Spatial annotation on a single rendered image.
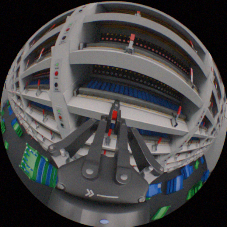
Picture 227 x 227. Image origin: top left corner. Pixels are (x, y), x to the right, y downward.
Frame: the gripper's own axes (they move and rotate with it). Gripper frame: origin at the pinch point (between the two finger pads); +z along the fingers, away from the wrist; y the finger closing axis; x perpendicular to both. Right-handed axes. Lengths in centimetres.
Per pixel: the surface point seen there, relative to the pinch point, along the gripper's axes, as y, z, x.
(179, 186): 125, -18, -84
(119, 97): 0.5, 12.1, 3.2
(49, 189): -59, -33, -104
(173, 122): 25.7, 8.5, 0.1
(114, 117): 0.1, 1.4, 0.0
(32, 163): -57, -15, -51
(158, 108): 17.7, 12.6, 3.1
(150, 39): 9.9, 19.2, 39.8
